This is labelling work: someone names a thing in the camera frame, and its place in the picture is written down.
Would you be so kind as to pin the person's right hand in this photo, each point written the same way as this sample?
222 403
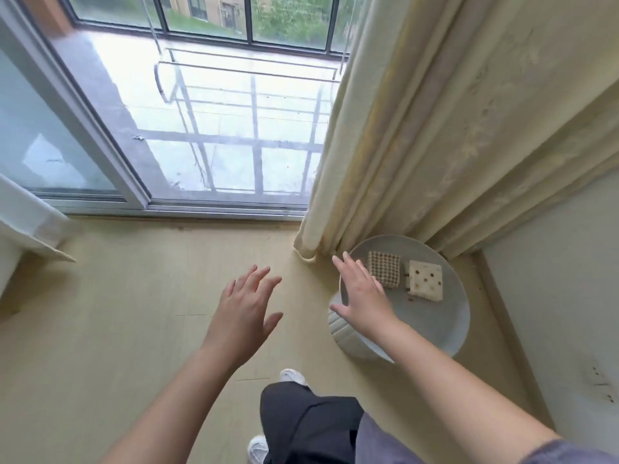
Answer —
366 299

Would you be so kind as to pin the person's left hand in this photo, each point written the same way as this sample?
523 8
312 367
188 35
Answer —
242 319

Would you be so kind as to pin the brown checked cloth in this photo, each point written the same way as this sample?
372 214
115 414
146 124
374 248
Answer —
385 269

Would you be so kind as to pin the cream polka dot cloths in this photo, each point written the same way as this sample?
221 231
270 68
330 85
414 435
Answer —
426 281

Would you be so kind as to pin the person's right forearm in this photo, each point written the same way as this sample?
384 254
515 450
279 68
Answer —
464 386

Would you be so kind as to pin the person's left forearm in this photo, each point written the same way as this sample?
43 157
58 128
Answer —
174 410

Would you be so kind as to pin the person's white shoe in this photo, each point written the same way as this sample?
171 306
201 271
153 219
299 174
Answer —
257 449
293 378

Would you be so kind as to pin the white round table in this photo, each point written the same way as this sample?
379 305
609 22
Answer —
440 328

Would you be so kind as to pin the person's black trouser leg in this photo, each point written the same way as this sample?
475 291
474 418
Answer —
309 420

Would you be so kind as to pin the white bundled curtain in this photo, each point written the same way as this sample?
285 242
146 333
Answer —
464 101

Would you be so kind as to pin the white linen curtain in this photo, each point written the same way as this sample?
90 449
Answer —
34 222

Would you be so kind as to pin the white sliding door frame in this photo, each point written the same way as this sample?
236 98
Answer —
87 130

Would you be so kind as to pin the white wall socket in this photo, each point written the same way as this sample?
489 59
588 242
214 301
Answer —
600 381

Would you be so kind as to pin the dark balcony window frame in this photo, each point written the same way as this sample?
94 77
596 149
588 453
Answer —
247 19

